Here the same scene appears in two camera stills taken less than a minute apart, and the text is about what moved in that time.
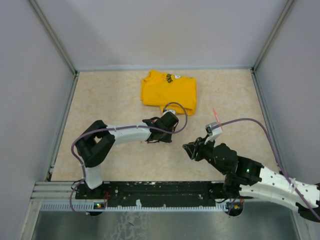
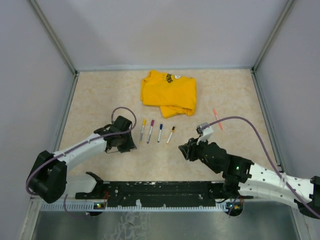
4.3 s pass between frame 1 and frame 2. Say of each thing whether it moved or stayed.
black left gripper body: moved
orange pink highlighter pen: stayed
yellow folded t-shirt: stayed
